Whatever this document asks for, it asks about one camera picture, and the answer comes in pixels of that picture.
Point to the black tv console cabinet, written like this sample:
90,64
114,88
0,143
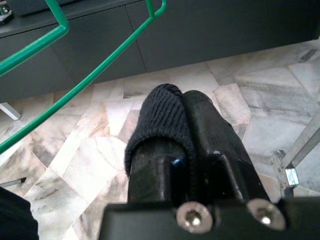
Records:
212,32

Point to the plain black shirt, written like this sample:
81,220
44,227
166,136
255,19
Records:
15,217

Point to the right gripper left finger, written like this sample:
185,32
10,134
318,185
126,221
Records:
160,120

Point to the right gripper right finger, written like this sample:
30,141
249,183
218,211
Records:
215,140

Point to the silver metal clothes rack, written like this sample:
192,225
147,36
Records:
291,176

